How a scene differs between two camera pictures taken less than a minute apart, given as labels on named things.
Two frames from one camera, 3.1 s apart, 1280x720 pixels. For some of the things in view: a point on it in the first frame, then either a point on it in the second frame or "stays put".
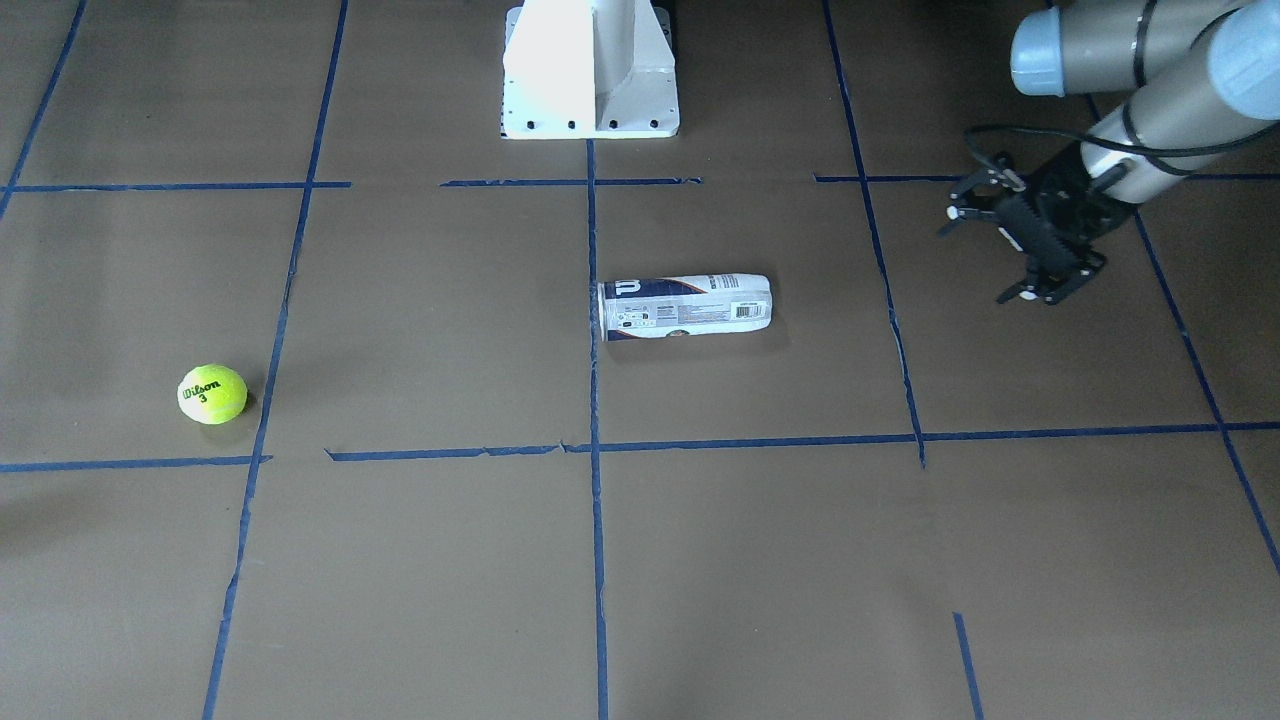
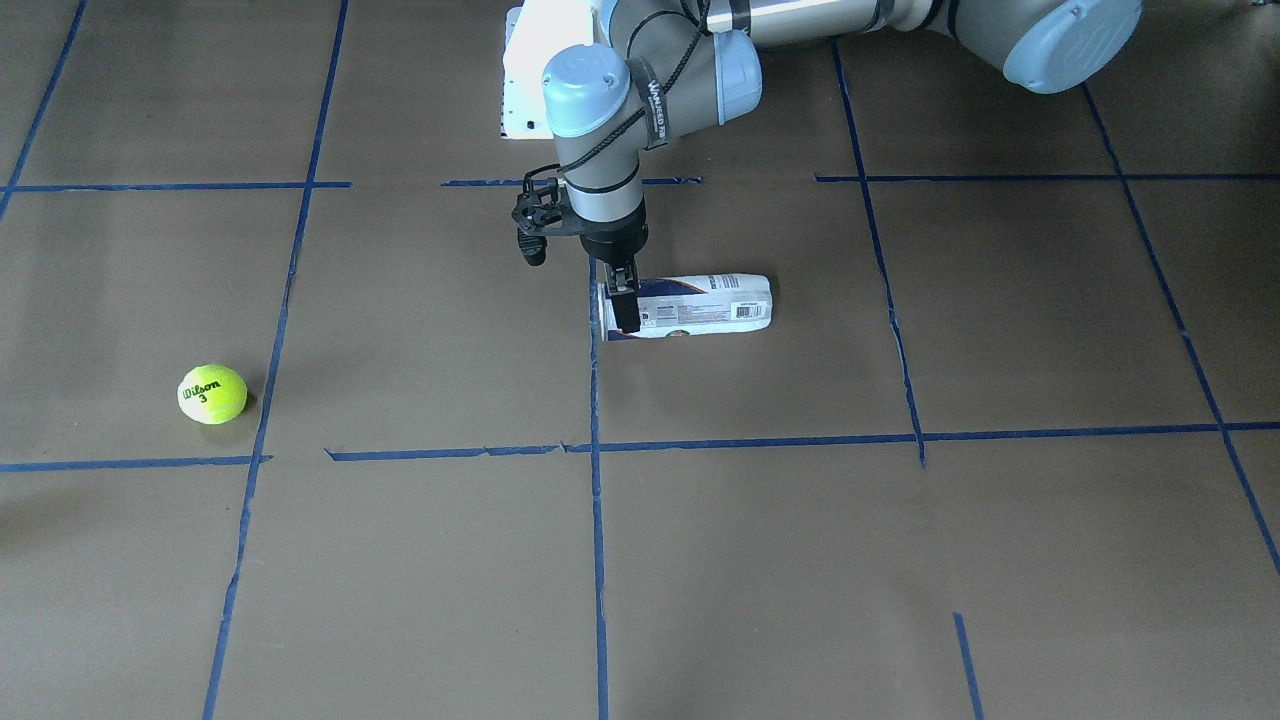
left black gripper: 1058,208 to 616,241
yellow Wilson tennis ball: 211,394 stays put
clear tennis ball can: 691,304 stays put
